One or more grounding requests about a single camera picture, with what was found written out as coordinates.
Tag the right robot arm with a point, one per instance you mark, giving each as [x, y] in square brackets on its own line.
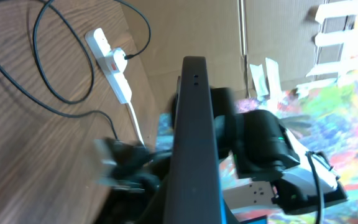
[221, 162]

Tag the Samsung Galaxy smartphone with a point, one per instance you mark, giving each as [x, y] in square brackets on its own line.
[194, 192]

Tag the white power strip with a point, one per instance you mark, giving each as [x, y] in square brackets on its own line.
[100, 47]

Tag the white charger adapter plug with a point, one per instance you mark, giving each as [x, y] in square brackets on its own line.
[116, 61]

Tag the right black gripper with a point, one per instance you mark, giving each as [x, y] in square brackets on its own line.
[137, 181]

